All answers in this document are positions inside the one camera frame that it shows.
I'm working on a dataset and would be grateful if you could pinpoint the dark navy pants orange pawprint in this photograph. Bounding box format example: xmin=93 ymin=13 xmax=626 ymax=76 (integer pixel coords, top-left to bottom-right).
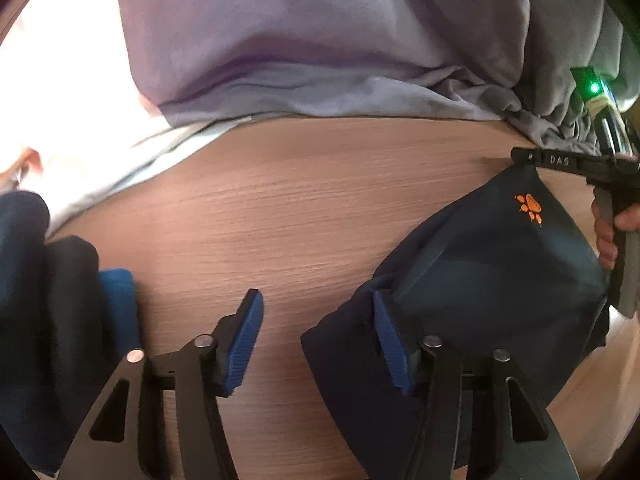
xmin=300 ymin=166 xmax=608 ymax=479

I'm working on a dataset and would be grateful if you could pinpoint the person's right hand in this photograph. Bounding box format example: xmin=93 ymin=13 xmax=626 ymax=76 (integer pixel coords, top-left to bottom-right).
xmin=591 ymin=200 xmax=640 ymax=271

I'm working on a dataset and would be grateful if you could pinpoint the folded dark clothes stack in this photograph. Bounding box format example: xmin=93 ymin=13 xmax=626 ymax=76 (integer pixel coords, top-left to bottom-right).
xmin=1 ymin=192 xmax=141 ymax=474

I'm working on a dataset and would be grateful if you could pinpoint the grey hanging curtain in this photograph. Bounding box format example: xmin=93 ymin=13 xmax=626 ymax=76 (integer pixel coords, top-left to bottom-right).
xmin=118 ymin=0 xmax=639 ymax=153

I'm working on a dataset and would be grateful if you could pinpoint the white sheer curtain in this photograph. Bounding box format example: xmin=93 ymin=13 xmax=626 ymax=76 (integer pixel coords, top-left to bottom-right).
xmin=1 ymin=0 xmax=240 ymax=233

